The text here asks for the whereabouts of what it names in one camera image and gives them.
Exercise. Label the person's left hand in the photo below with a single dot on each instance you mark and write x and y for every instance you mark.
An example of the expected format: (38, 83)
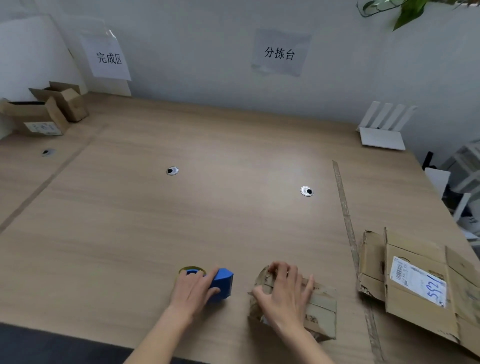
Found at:
(189, 294)

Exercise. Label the person's right hand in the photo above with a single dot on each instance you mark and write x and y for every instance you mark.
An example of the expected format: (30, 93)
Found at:
(287, 305)

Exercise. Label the person's right thumb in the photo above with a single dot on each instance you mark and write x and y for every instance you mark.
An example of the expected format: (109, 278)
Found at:
(260, 294)

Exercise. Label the person's left thumb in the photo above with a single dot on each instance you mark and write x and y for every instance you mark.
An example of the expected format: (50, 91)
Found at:
(213, 291)

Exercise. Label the person's right little finger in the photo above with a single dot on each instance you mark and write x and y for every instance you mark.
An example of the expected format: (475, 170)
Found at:
(308, 287)

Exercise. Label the person's right middle finger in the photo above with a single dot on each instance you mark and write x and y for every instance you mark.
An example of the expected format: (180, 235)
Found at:
(284, 275)

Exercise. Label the blue tape dispenser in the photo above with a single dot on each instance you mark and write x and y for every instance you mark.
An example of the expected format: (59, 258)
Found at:
(224, 285)

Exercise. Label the small worn cardboard box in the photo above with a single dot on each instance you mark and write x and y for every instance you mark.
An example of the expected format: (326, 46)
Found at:
(322, 307)

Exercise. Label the person's right forearm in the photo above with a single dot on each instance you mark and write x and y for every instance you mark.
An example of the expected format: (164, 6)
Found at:
(305, 347)

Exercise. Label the person's left forearm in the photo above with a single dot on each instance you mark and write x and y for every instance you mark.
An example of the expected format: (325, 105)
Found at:
(157, 339)

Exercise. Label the clear packing tape roll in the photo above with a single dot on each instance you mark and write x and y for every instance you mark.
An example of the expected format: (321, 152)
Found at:
(183, 270)

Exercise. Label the long brown tape strip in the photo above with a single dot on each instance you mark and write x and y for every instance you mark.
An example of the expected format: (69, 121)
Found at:
(45, 183)
(347, 217)

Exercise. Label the flattened cardboard box with label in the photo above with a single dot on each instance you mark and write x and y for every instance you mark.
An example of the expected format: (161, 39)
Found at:
(412, 311)

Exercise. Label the white router with antennas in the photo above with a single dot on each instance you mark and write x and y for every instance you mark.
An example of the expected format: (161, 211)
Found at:
(380, 137)

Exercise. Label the white flat panel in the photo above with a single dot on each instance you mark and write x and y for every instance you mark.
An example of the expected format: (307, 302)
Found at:
(438, 180)

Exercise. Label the black object behind table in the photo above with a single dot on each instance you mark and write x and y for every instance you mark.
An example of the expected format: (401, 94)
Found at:
(428, 161)

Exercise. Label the white metal rack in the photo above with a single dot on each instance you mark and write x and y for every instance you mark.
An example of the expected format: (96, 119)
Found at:
(467, 176)

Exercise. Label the taped grey paper sign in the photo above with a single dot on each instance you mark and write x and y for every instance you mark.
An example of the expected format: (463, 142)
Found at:
(280, 52)

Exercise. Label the small open cardboard box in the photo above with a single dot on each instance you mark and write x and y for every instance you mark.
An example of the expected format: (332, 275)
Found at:
(71, 103)

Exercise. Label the open cardboard box with label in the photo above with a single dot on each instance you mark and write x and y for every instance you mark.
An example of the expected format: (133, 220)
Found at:
(35, 118)

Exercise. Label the white paper sign in sleeve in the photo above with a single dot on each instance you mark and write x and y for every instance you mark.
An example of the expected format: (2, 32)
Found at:
(107, 58)

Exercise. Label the green plant leaves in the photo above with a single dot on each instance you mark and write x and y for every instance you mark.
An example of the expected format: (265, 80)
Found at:
(410, 11)

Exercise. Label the large white board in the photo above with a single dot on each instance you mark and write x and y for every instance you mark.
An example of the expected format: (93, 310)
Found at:
(32, 56)

